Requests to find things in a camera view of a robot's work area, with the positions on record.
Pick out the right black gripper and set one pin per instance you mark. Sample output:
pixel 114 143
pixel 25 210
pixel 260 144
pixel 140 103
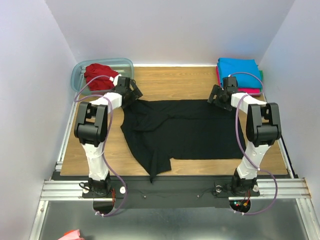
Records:
pixel 218 97

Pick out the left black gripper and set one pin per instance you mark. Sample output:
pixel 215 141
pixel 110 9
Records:
pixel 135 94

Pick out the black t shirt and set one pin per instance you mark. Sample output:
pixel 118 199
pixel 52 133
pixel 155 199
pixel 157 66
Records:
pixel 158 131

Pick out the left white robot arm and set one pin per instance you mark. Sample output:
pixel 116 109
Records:
pixel 92 125

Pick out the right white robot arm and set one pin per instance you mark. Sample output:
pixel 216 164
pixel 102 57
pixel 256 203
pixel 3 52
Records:
pixel 263 129

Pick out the clear blue plastic bin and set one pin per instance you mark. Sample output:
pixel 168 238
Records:
pixel 123 66

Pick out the folded blue t shirt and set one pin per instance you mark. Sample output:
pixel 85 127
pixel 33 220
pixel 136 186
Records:
pixel 229 66

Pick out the red t shirt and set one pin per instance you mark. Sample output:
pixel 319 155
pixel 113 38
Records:
pixel 105 77

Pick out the folded pink t shirt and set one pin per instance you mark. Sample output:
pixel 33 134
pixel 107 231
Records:
pixel 250 91

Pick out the folded green t shirt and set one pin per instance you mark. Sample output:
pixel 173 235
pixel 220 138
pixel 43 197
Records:
pixel 261 77

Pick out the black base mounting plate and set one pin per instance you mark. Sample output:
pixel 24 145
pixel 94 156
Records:
pixel 168 192

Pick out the pink cloth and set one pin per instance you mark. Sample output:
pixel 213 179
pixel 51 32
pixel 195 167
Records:
pixel 72 235

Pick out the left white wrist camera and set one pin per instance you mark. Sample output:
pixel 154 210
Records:
pixel 115 79

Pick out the aluminium frame rail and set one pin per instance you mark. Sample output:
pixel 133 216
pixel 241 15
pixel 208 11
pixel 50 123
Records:
pixel 61 190

